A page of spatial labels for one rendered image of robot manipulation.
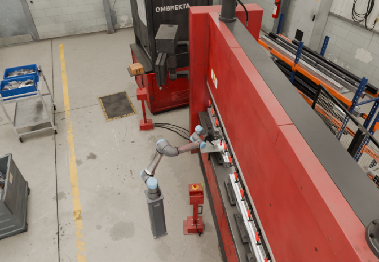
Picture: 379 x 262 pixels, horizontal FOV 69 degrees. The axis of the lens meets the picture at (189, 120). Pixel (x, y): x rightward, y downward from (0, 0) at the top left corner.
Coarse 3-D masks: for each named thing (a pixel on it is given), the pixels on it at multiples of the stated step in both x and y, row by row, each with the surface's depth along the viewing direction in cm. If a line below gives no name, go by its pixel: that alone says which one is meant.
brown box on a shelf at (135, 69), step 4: (132, 64) 468; (136, 64) 468; (140, 64) 467; (128, 68) 480; (132, 68) 457; (136, 68) 458; (140, 68) 460; (132, 72) 459; (136, 72) 461; (140, 72) 465; (144, 72) 469; (132, 76) 460
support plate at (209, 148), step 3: (207, 141) 335; (219, 141) 335; (207, 144) 332; (210, 144) 332; (207, 147) 328; (210, 147) 328; (201, 150) 323; (204, 150) 323; (207, 150) 323; (210, 150) 323; (213, 150) 323; (216, 150) 323; (219, 150) 323; (222, 150) 324
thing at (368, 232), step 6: (372, 222) 108; (378, 222) 108; (366, 228) 109; (372, 228) 106; (378, 228) 102; (366, 234) 106; (372, 234) 103; (378, 234) 101; (366, 240) 105; (372, 240) 103; (378, 240) 101; (372, 246) 102; (378, 246) 101; (378, 252) 99; (378, 258) 100
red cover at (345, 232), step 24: (216, 24) 284; (240, 48) 239; (240, 72) 218; (264, 96) 182; (264, 120) 179; (288, 120) 162; (288, 144) 148; (288, 168) 151; (312, 168) 134; (312, 192) 128; (336, 192) 123; (336, 216) 114; (336, 240) 113; (360, 240) 106
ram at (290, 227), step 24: (216, 48) 300; (216, 72) 310; (216, 96) 322; (240, 96) 230; (240, 120) 236; (240, 144) 242; (264, 144) 187; (240, 168) 250; (264, 168) 191; (264, 192) 196; (288, 192) 157; (264, 216) 200; (288, 216) 160; (312, 216) 133; (288, 240) 163; (312, 240) 135
